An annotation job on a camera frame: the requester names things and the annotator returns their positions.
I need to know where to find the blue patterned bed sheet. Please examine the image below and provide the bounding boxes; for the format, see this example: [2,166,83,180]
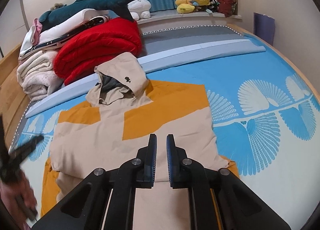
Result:
[16,37,319,229]

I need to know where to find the red folded blanket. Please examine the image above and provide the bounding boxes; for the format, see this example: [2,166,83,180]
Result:
[53,17,142,85]

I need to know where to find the wooden headboard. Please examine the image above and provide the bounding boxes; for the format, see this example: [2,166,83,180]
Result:
[0,45,30,147]

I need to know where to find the white plush toy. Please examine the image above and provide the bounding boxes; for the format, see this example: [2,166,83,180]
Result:
[127,0,151,21]

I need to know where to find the teal shark plush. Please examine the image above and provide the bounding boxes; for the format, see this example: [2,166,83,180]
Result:
[38,0,134,31]

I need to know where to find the beige and orange hooded coat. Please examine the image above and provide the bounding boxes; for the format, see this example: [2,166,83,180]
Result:
[41,52,238,229]

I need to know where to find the yellow plush toys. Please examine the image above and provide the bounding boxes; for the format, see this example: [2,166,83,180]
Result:
[175,0,210,14]

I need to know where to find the person's left hand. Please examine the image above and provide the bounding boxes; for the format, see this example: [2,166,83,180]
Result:
[0,169,39,230]

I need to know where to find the cream folded blanket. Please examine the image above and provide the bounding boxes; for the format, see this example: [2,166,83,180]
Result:
[17,50,63,102]

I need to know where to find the grey mattress cover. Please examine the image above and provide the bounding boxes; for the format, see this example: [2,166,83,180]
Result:
[139,25,243,58]

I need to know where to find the white folded quilt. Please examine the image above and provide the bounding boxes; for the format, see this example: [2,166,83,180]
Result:
[18,9,110,62]

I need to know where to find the light blue foam strip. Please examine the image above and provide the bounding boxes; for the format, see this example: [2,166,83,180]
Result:
[25,38,266,118]

